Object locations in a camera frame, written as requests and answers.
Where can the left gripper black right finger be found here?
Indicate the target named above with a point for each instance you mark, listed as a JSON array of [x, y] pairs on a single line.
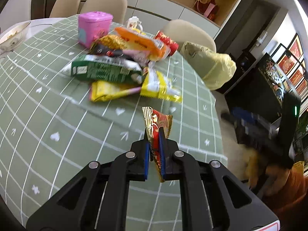
[[212, 198]]

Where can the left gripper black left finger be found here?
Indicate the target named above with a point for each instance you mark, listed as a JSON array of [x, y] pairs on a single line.
[[96, 198]]

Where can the red gold snack wrapper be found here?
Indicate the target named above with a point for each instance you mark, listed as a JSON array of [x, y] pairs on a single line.
[[154, 122]]

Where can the yellow white snack wrapper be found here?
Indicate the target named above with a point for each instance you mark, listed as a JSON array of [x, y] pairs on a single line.
[[157, 85]]

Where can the green snack bag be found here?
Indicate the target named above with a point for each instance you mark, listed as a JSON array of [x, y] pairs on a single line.
[[111, 69]]

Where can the orange clear snack bag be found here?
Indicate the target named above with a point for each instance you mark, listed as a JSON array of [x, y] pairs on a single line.
[[156, 48]]

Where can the gold black snack bag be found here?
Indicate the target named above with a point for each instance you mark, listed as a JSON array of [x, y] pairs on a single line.
[[108, 43]]

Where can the right forearm orange sleeve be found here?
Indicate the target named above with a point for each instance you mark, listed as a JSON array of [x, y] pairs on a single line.
[[290, 203]]

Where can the yellow bagged trash bin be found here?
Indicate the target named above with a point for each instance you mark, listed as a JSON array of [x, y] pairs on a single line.
[[215, 69]]

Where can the right hand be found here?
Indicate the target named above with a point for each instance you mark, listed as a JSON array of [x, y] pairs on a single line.
[[257, 166]]

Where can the green checked tablecloth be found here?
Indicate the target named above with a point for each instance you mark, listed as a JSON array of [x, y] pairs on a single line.
[[50, 129]]

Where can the red paper cup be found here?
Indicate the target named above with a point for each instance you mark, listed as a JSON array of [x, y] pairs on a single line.
[[171, 44]]

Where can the beige chair near bin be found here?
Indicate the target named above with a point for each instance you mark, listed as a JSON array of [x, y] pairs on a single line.
[[182, 31]]

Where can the red gift bag decoration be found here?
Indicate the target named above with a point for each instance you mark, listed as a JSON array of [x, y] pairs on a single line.
[[207, 8]]

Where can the pink tin box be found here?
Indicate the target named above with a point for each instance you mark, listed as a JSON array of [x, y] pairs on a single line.
[[92, 26]]

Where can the white yellow toy holder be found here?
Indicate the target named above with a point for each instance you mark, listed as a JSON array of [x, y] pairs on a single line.
[[134, 23]]

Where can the glass bowl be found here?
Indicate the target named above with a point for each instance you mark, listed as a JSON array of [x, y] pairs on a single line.
[[14, 37]]

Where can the beige chair middle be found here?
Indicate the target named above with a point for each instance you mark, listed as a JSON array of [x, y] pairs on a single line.
[[117, 8]]

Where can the beige chair far left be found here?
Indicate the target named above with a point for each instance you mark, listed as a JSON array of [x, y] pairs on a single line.
[[65, 8]]

